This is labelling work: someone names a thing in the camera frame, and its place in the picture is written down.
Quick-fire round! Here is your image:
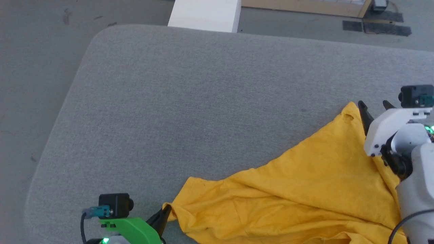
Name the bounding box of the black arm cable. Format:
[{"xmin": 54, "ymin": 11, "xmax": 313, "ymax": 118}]
[
  {"xmin": 80, "ymin": 206, "xmax": 111, "ymax": 244},
  {"xmin": 388, "ymin": 96, "xmax": 434, "ymax": 244}
]

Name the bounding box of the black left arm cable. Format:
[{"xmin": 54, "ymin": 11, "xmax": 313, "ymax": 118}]
[{"xmin": 80, "ymin": 206, "xmax": 111, "ymax": 244}]

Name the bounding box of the dark floor tape under foot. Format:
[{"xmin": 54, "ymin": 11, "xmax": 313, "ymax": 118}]
[{"xmin": 366, "ymin": 10, "xmax": 404, "ymax": 23}]

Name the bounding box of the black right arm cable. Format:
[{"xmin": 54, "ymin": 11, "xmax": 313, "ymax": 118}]
[{"xmin": 388, "ymin": 96, "xmax": 434, "ymax": 244}]

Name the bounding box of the small black floor tape patch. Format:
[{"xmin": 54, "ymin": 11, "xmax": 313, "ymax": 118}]
[{"xmin": 342, "ymin": 20, "xmax": 365, "ymax": 32}]

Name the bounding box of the grey metal partition foot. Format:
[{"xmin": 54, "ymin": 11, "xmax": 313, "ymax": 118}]
[{"xmin": 371, "ymin": 0, "xmax": 389, "ymax": 13}]

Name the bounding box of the white rectangular box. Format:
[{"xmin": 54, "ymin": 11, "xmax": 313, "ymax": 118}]
[{"xmin": 168, "ymin": 0, "xmax": 242, "ymax": 33}]

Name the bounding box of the yellow printed t-shirt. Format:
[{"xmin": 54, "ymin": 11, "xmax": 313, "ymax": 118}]
[{"xmin": 163, "ymin": 102, "xmax": 412, "ymax": 244}]

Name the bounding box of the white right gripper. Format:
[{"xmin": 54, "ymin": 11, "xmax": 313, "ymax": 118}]
[{"xmin": 357, "ymin": 100, "xmax": 434, "ymax": 157}]

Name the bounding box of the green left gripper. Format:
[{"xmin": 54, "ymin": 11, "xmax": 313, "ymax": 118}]
[{"xmin": 85, "ymin": 205, "xmax": 172, "ymax": 244}]

